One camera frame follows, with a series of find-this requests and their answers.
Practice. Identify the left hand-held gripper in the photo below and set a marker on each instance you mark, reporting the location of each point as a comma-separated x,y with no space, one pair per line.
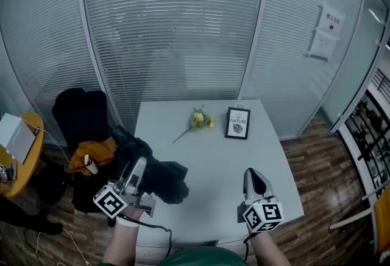
128,198

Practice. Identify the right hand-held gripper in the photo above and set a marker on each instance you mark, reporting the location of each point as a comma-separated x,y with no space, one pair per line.
263,214

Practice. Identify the black umbrella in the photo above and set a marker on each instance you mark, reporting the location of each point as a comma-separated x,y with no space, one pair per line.
164,179

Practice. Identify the person's right forearm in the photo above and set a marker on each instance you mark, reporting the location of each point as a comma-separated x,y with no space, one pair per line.
269,248

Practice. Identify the person's left forearm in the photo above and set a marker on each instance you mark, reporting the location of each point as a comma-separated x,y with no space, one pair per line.
120,243

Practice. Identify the orange jacket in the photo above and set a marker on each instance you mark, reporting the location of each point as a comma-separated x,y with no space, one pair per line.
97,150

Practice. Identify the white paper cup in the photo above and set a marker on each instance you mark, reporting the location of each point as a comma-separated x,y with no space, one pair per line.
90,165

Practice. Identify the white wristband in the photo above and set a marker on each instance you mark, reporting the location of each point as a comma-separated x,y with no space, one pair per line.
126,222

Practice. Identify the black framed picture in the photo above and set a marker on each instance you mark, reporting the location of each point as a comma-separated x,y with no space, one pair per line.
237,123

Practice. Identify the black chair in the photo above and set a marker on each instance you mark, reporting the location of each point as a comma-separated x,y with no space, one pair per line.
80,115

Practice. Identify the small white round object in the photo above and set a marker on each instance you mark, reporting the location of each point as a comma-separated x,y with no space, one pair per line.
239,105

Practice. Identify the yellow artificial flower bunch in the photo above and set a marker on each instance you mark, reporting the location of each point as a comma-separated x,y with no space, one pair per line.
199,120

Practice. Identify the person's green clothing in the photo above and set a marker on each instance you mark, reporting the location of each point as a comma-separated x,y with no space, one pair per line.
202,257

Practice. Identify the yellow round side table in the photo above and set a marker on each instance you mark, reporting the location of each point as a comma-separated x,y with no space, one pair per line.
29,164

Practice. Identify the white box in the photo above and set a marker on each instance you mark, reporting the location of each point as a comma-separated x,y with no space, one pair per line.
15,137

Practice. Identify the white display shelf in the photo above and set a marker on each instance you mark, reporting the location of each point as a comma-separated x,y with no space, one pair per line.
368,137

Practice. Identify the small device with marker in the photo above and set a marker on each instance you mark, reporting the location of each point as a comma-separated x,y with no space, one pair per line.
7,172

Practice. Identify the paper notices on glass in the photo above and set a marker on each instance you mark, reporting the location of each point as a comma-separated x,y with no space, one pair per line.
326,33

